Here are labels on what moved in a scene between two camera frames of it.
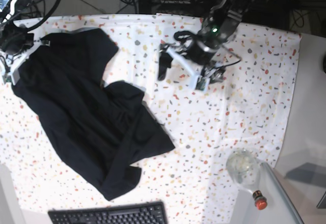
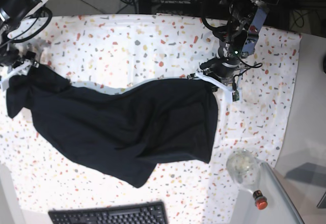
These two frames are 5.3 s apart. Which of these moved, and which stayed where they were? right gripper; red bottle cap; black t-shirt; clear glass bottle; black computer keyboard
Moved: black t-shirt; right gripper
Stayed: red bottle cap; clear glass bottle; black computer keyboard
